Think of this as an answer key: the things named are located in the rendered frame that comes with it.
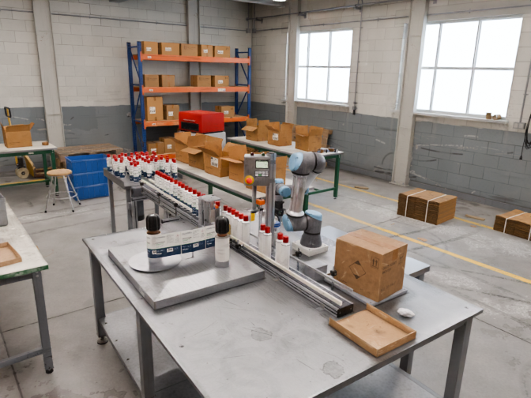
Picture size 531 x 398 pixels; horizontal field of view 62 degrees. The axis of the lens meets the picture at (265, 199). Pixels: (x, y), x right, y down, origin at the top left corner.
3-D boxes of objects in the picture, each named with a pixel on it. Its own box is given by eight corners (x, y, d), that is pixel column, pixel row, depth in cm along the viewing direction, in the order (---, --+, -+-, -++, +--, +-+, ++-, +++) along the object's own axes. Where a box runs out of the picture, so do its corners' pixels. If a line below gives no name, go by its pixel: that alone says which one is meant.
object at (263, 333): (82, 241, 311) (81, 238, 310) (257, 208, 393) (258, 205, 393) (235, 441, 146) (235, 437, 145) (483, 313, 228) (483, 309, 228)
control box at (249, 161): (244, 182, 290) (244, 153, 284) (270, 182, 290) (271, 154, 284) (243, 185, 280) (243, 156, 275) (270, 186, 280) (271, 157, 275)
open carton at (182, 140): (167, 160, 604) (166, 133, 594) (195, 156, 632) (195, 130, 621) (182, 165, 575) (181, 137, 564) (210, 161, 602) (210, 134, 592)
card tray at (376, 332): (329, 324, 211) (329, 317, 210) (366, 309, 225) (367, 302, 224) (376, 358, 187) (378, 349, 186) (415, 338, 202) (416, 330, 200)
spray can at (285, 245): (278, 268, 258) (279, 235, 252) (285, 266, 261) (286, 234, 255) (284, 272, 254) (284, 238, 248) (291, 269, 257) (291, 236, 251)
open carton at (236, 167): (216, 179, 505) (216, 147, 495) (254, 173, 538) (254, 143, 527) (239, 187, 472) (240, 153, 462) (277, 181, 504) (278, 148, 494)
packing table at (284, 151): (227, 178, 839) (227, 137, 818) (260, 173, 886) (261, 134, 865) (304, 207, 672) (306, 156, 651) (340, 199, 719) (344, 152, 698)
